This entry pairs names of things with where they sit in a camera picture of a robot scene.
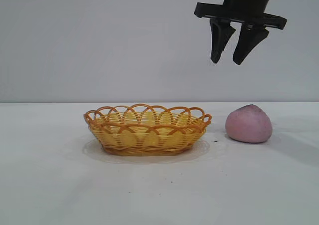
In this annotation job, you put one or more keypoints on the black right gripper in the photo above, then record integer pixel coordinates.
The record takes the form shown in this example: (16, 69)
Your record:
(246, 1)

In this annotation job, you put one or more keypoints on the pink peach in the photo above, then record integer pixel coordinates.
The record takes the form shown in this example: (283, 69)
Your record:
(249, 124)

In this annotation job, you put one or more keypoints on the yellow woven wicker basket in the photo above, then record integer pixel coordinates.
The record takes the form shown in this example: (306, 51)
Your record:
(147, 135)

